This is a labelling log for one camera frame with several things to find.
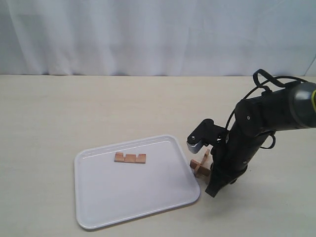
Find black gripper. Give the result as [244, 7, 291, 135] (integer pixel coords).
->
[205, 123, 269, 198]

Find wooden notched piece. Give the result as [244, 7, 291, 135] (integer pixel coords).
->
[190, 159, 211, 177]
[114, 152, 146, 164]
[204, 162, 213, 185]
[194, 149, 210, 176]

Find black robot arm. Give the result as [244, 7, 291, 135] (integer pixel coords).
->
[205, 82, 316, 197]

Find white plastic tray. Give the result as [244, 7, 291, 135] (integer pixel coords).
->
[74, 135, 200, 230]

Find white backdrop curtain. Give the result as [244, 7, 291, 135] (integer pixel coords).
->
[0, 0, 316, 76]

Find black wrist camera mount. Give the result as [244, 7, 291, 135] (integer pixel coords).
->
[187, 118, 228, 154]

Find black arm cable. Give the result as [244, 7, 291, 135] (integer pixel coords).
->
[223, 69, 309, 150]

